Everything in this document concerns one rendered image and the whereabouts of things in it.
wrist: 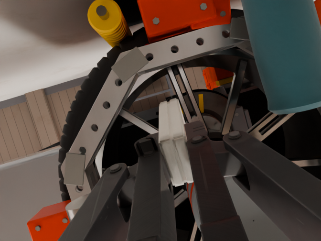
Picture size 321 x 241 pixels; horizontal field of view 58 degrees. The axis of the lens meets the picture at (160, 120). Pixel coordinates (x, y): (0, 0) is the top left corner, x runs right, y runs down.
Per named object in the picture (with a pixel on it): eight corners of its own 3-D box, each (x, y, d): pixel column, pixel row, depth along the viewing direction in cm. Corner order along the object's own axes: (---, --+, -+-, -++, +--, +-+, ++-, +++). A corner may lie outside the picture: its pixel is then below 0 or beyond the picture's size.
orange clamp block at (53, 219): (84, 194, 58) (42, 206, 59) (72, 209, 51) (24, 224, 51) (95, 226, 59) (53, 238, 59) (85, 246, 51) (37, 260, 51)
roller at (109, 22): (110, 36, 76) (116, 57, 76) (78, -3, 46) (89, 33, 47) (131, 29, 75) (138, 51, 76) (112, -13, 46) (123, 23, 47)
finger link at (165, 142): (186, 185, 16) (173, 188, 16) (178, 134, 23) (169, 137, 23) (171, 138, 15) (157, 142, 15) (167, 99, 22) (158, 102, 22)
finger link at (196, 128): (190, 162, 14) (252, 146, 14) (183, 123, 19) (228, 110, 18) (198, 188, 14) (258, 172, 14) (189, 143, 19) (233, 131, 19)
